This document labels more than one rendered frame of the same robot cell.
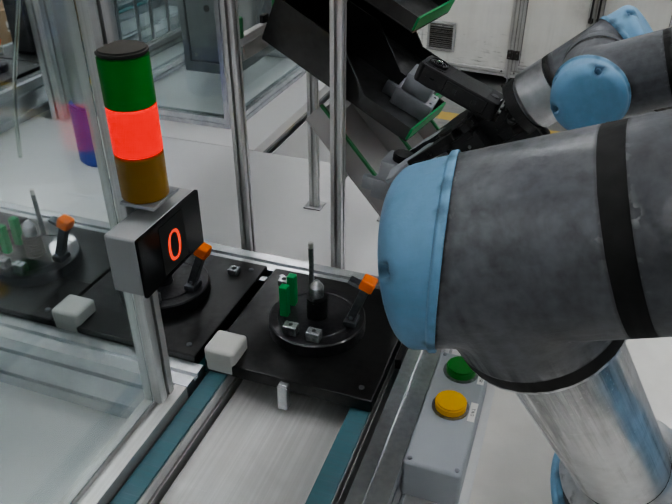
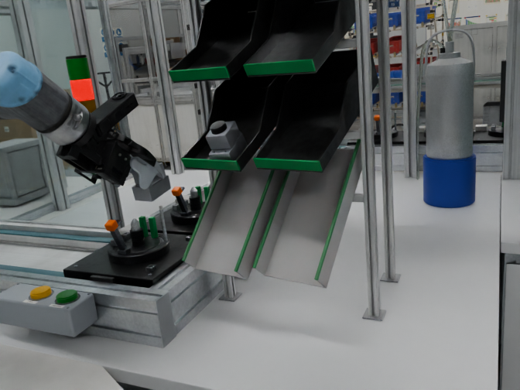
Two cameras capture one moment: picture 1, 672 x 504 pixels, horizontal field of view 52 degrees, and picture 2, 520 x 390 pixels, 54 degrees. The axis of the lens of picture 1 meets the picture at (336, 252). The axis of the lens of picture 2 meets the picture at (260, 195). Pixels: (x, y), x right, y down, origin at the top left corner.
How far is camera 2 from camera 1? 160 cm
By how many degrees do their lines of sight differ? 86
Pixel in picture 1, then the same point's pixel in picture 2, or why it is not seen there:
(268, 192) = (409, 257)
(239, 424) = not seen: hidden behind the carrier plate
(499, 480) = (19, 359)
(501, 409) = (76, 366)
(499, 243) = not seen: outside the picture
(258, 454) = not seen: hidden behind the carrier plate
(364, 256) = (299, 305)
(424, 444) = (22, 287)
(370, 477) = (17, 275)
